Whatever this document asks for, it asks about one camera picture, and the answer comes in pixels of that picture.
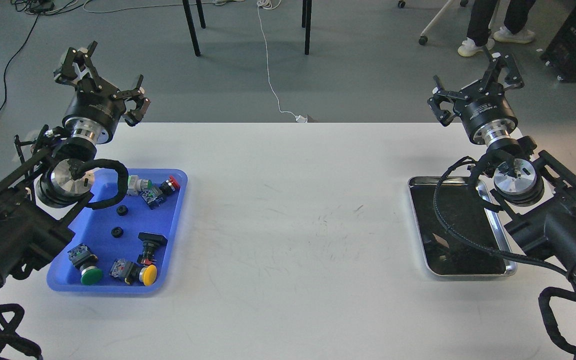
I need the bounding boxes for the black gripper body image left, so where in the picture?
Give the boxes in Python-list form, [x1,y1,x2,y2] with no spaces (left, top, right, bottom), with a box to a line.
[62,80,127,144]

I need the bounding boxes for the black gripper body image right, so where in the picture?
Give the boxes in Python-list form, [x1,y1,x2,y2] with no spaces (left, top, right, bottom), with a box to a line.
[455,85,518,146]

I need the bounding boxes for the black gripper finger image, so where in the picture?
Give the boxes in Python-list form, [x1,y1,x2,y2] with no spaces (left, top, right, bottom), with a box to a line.
[113,75,151,127]
[427,75,469,126]
[483,50,525,93]
[54,41,99,88]

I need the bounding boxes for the small black gear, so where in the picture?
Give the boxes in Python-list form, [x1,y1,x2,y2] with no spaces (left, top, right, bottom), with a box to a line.
[110,227,124,239]
[115,205,129,217]

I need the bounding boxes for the silver metal tray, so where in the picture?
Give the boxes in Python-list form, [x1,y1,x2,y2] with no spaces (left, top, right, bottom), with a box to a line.
[407,176,517,280]

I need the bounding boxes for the blue plastic tray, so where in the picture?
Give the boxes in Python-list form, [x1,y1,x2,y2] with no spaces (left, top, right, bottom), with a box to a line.
[46,168,188,294]

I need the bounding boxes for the person legs white sneakers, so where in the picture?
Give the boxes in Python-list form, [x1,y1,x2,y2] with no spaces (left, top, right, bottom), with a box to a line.
[457,0,538,58]

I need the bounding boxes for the white chair base wheels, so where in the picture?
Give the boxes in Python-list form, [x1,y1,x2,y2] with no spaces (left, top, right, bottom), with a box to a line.
[397,0,470,46]

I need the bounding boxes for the black table leg left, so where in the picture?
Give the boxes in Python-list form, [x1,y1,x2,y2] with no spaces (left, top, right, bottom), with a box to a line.
[182,0,206,57]

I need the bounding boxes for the black table leg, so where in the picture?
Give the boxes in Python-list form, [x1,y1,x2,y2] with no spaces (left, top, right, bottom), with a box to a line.
[301,0,313,56]
[182,0,206,57]

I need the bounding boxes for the black table leg right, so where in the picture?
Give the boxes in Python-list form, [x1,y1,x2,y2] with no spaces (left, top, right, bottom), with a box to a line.
[301,0,313,56]

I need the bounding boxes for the green white push button switch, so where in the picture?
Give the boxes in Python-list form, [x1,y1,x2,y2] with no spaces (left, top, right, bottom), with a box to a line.
[126,175,153,196]

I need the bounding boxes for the red push button switch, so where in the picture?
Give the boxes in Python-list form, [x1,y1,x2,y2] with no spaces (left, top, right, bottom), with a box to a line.
[158,175,181,197]

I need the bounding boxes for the black square button switch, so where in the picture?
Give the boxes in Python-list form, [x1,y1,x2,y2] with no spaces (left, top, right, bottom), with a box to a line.
[137,232,168,265]

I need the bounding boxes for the yellow mushroom button switch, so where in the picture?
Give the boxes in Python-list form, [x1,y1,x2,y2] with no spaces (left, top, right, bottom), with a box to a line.
[109,258,158,287]

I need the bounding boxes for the green mushroom button switch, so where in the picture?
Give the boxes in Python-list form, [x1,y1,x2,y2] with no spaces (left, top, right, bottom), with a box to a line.
[67,243,103,286]

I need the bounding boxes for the white cable on floor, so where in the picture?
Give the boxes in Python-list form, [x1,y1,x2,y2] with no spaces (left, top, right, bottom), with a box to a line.
[256,0,309,124]

